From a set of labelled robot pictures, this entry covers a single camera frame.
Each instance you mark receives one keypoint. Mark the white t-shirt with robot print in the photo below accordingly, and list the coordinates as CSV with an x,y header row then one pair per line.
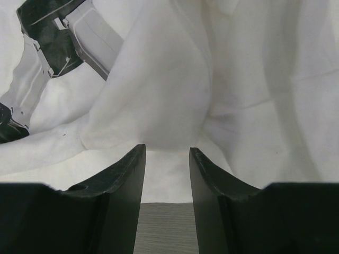
x,y
253,84

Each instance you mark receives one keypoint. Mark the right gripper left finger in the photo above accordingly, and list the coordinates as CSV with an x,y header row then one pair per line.
x,y
97,215

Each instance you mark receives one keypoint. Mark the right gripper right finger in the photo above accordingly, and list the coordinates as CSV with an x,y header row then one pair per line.
x,y
232,216

